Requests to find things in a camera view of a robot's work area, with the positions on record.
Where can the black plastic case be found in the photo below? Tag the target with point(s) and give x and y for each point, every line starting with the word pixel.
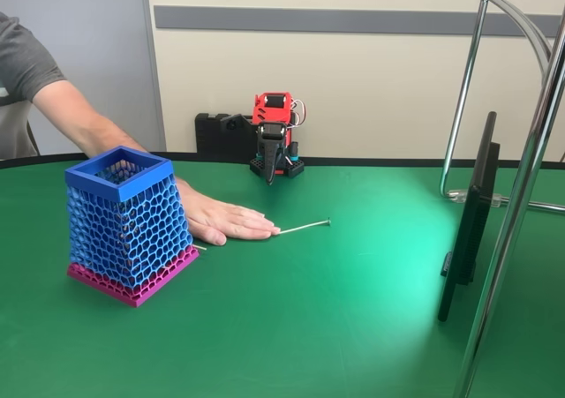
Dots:
pixel 212 133

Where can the clear plastic clip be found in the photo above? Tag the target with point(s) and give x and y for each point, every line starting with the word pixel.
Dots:
pixel 459 195

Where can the person's left forearm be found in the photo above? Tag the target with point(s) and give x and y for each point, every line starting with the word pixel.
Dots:
pixel 79 120

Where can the black LED light panel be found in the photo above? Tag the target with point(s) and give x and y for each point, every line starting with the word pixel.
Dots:
pixel 468 239

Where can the person's torso grey shirt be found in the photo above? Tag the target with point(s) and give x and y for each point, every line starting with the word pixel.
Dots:
pixel 22 62

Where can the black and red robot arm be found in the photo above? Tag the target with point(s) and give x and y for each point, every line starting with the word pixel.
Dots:
pixel 273 107

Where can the grey wall rail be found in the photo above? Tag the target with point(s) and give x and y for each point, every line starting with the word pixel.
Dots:
pixel 309 20

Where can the chrome tube stand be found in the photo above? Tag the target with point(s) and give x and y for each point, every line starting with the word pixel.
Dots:
pixel 522 173

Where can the person's left hand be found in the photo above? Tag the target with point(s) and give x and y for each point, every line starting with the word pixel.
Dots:
pixel 220 217

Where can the green table cloth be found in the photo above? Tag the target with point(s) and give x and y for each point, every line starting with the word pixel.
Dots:
pixel 309 305

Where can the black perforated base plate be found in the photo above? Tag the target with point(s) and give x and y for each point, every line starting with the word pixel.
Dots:
pixel 295 169

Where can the blue and magenta mesh basket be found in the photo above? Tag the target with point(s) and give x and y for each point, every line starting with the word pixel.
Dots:
pixel 132 186

